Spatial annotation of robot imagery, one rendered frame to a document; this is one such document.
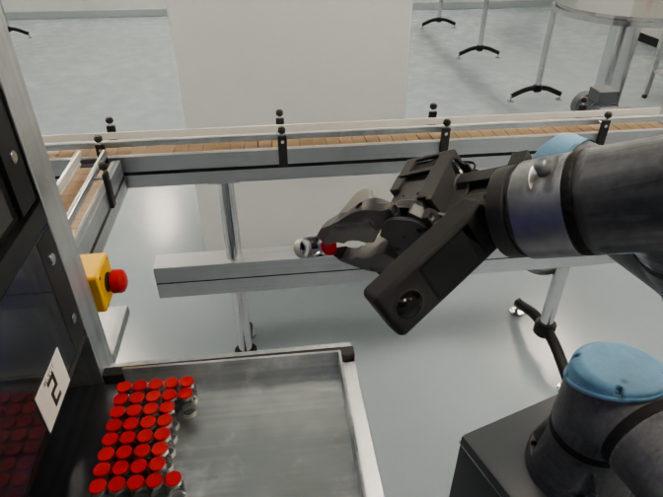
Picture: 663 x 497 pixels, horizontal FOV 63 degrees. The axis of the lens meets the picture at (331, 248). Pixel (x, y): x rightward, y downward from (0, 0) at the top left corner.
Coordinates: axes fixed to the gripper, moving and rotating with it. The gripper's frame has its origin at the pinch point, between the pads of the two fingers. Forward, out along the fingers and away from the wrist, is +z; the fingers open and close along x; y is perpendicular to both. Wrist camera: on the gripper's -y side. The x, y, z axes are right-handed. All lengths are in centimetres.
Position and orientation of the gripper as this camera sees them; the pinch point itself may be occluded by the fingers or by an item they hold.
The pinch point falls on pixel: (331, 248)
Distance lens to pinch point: 54.4
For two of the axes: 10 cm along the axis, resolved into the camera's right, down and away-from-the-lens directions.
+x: -5.8, -6.5, -5.0
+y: 4.3, -7.6, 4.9
